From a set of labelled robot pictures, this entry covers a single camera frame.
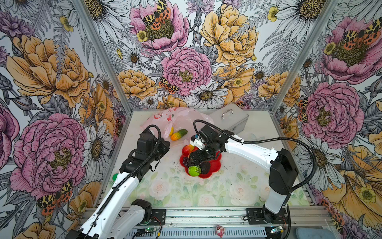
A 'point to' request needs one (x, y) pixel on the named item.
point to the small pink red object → (220, 230)
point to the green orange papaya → (178, 135)
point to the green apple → (194, 171)
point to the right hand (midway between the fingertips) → (197, 165)
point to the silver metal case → (231, 118)
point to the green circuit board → (147, 231)
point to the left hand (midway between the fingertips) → (170, 147)
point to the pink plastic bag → (177, 125)
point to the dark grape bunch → (185, 161)
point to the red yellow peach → (187, 149)
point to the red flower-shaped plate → (215, 165)
